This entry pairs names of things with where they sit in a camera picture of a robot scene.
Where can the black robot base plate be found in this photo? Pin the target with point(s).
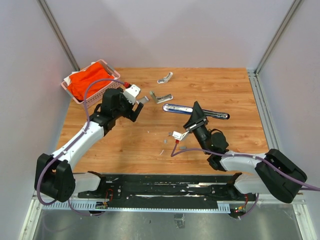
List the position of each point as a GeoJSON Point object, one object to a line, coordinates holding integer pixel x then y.
{"type": "Point", "coordinates": [168, 189]}

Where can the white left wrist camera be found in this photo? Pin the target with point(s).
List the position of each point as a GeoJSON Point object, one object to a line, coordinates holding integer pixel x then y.
{"type": "Point", "coordinates": [131, 93]}

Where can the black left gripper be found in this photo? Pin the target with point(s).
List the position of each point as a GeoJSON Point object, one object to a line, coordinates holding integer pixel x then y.
{"type": "Point", "coordinates": [129, 114]}

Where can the orange cloth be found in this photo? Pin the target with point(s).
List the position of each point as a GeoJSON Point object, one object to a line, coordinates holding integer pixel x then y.
{"type": "Point", "coordinates": [78, 82]}

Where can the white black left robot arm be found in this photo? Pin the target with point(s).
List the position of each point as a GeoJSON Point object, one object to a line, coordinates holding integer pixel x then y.
{"type": "Point", "coordinates": [54, 175]}

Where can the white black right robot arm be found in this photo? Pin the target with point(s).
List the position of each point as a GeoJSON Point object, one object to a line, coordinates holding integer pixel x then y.
{"type": "Point", "coordinates": [265, 173]}

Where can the left aluminium frame post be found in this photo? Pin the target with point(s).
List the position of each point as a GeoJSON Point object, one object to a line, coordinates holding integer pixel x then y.
{"type": "Point", "coordinates": [58, 33]}

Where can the grey white stapler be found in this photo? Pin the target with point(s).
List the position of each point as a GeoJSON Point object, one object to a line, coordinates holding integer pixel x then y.
{"type": "Point", "coordinates": [160, 99]}

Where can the right aluminium frame post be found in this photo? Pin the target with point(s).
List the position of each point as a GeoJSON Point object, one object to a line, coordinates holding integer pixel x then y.
{"type": "Point", "coordinates": [293, 9]}

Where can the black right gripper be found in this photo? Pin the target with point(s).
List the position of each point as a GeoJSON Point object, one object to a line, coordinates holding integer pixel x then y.
{"type": "Point", "coordinates": [196, 120]}

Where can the aluminium frame post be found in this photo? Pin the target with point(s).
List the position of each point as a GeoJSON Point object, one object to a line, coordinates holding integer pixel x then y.
{"type": "Point", "coordinates": [293, 9]}
{"type": "Point", "coordinates": [58, 33]}

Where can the grey slotted cable duct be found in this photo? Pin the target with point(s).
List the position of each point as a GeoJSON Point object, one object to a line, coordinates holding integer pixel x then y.
{"type": "Point", "coordinates": [98, 206]}

